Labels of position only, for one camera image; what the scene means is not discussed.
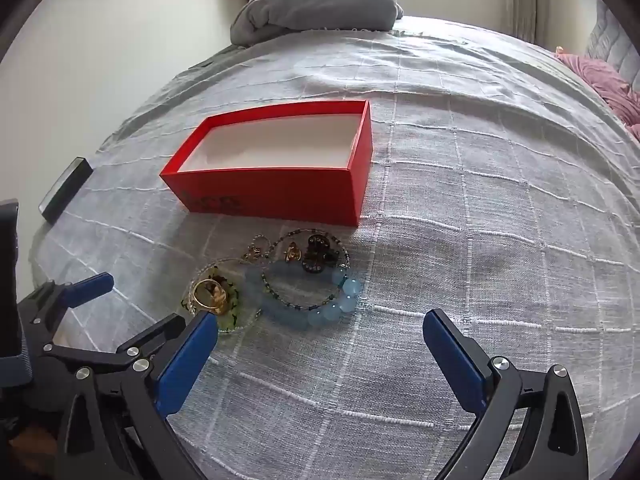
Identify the black claw hair clip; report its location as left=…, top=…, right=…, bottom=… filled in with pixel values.
left=302, top=237, right=338, bottom=273

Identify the blue bead bracelet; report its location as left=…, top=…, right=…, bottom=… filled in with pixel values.
left=245, top=265, right=363, bottom=331

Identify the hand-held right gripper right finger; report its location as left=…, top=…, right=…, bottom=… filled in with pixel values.
left=423, top=310, right=591, bottom=480

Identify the grey quilted headboard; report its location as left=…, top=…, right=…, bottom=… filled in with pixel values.
left=585, top=0, right=640, bottom=86

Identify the green bead bracelet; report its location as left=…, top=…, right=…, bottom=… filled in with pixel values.
left=189, top=266, right=263, bottom=333

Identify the gold ring with green stone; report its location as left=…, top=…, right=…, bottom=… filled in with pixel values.
left=192, top=279, right=236, bottom=313

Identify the grey pillow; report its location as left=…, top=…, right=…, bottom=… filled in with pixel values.
left=230, top=0, right=405, bottom=46

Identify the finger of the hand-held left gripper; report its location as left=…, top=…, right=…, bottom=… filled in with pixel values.
left=41, top=314, right=187, bottom=368
left=17, top=272, right=115, bottom=346

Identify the grey checked bedspread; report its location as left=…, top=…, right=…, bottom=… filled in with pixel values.
left=30, top=15, right=640, bottom=480

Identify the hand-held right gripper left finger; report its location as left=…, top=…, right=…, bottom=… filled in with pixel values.
left=54, top=310, right=219, bottom=480

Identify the thin dark bead bracelet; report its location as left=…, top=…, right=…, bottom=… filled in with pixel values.
left=267, top=227, right=351, bottom=311

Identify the red and white tray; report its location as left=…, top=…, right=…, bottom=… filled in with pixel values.
left=160, top=100, right=373, bottom=227

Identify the black rectangular device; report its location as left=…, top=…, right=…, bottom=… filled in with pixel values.
left=39, top=157, right=94, bottom=225

